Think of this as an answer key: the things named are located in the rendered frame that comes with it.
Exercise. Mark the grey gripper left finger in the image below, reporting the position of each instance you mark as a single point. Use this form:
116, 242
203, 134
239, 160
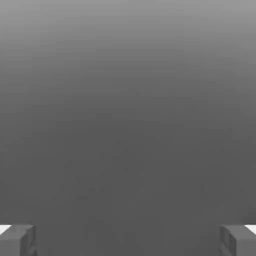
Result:
18, 242

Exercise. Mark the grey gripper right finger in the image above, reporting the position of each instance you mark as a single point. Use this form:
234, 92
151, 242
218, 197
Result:
240, 243

